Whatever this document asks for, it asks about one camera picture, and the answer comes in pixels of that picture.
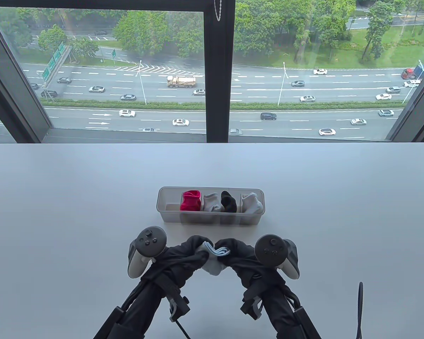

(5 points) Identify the dark window frame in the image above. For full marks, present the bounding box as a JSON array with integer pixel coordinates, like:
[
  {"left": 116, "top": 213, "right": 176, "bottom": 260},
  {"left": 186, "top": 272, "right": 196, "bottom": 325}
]
[{"left": 0, "top": 0, "right": 424, "bottom": 143}]

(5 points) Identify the green road sign gantry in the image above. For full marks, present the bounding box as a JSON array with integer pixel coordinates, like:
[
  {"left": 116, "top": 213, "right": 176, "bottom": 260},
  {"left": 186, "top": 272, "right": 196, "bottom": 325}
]
[{"left": 41, "top": 42, "right": 73, "bottom": 89}]

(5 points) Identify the grey handheld controller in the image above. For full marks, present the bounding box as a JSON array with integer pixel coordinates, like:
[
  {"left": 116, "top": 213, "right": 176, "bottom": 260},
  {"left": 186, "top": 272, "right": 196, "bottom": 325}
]
[
  {"left": 254, "top": 234, "right": 300, "bottom": 281},
  {"left": 128, "top": 227, "right": 167, "bottom": 280}
]

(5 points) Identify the person's right hand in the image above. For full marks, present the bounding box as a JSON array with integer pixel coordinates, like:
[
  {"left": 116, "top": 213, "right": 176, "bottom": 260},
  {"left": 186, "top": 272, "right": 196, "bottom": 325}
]
[{"left": 214, "top": 238, "right": 287, "bottom": 294}]

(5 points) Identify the black box with white label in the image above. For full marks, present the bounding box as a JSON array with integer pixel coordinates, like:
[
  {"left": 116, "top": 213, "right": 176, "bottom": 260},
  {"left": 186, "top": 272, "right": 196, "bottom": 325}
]
[
  {"left": 93, "top": 306, "right": 125, "bottom": 339},
  {"left": 293, "top": 306, "right": 323, "bottom": 339}
]

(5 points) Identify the person's left forearm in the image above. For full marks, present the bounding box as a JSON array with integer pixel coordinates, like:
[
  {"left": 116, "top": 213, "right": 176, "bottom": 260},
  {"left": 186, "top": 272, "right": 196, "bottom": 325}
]
[{"left": 106, "top": 279, "right": 181, "bottom": 339}]

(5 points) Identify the thin black cable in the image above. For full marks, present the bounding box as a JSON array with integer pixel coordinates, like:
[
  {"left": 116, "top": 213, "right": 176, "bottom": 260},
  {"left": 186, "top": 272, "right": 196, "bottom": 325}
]
[
  {"left": 355, "top": 281, "right": 364, "bottom": 339},
  {"left": 175, "top": 319, "right": 192, "bottom": 339}
]

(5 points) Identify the person's left hand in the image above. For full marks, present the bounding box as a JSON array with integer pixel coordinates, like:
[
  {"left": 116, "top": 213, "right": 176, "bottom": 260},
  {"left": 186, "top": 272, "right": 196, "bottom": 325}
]
[{"left": 144, "top": 235, "right": 210, "bottom": 291}]

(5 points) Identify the person's right forearm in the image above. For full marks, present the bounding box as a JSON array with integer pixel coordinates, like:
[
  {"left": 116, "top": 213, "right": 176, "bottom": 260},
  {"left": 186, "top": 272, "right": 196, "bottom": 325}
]
[{"left": 258, "top": 286, "right": 315, "bottom": 339}]

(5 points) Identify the clear plastic divided organizer box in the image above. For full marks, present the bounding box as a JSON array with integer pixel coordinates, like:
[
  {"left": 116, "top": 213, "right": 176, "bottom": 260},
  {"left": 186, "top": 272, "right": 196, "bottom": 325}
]
[{"left": 157, "top": 186, "right": 265, "bottom": 225}]

